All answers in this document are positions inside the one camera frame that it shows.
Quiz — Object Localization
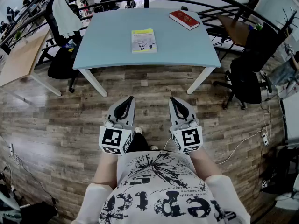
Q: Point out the light wooden desk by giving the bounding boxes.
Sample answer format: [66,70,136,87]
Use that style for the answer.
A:
[0,28,63,103]

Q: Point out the white cable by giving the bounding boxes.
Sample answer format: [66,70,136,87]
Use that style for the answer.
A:
[163,129,265,165]

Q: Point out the white and yellow book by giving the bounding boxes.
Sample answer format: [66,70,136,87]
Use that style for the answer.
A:
[131,28,158,54]

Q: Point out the white printed t-shirt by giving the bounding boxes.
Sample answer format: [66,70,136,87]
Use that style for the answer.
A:
[71,149,252,224]

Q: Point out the dark wooden side table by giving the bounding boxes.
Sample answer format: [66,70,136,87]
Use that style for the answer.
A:
[216,14,257,47]

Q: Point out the red book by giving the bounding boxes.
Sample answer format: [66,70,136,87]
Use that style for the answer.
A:
[169,10,201,31]

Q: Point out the black coat rack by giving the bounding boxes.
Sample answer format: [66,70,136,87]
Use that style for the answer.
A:
[275,7,299,34]

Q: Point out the black office chair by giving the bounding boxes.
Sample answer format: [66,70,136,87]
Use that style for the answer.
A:
[38,0,82,93]
[213,22,281,110]

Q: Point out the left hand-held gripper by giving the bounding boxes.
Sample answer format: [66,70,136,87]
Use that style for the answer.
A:
[99,96,135,156]

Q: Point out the white cloth on chair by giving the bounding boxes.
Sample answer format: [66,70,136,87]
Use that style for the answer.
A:
[52,0,83,38]

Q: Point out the person's right forearm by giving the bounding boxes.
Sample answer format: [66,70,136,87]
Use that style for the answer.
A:
[188,147,223,181]

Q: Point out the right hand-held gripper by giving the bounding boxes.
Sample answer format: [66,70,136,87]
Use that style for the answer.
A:
[169,97,203,155]

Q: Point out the black bag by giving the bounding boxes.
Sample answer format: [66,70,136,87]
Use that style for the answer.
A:
[20,201,58,224]

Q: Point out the person's left forearm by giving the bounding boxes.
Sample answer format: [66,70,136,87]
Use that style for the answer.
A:
[93,151,120,189]

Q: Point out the black trousers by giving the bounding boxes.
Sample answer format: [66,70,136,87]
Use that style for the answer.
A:
[127,132,153,153]

